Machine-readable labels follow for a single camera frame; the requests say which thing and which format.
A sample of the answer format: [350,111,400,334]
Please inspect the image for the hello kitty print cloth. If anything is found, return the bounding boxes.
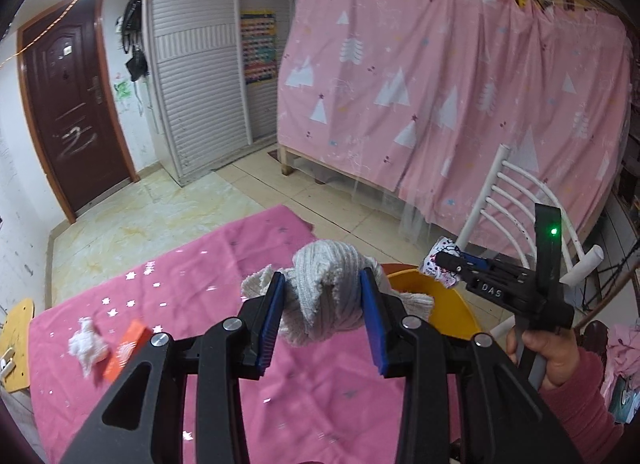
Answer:
[419,236,464,289]

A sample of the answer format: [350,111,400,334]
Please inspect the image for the yellow plastic trash bin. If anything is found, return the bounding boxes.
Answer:
[382,263,482,340]

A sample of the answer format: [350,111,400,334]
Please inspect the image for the beige knitted scarf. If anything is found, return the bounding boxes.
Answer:
[241,240,435,346]

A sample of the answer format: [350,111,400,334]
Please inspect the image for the orange rectangular box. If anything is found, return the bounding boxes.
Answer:
[103,320,152,383]

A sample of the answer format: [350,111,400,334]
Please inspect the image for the white plastic bag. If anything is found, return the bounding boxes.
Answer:
[68,317,110,378]

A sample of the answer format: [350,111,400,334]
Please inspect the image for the person's right hand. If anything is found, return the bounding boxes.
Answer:
[521,329,580,390]

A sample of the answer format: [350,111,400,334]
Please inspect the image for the pink star tablecloth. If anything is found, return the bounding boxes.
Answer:
[28,203,464,464]

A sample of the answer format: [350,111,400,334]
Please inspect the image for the pink tree-print bed curtain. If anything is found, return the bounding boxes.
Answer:
[278,0,631,233]

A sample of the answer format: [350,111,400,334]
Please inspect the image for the dark brown door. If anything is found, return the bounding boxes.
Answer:
[16,0,139,223]

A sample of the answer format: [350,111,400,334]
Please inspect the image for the white louvered wardrobe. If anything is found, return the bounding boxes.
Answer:
[145,0,294,186]

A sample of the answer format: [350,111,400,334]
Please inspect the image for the hanging black bags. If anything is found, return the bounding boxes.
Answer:
[120,0,149,82]

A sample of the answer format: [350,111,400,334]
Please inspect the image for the colourful wall chart poster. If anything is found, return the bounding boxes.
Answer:
[241,10,278,85]

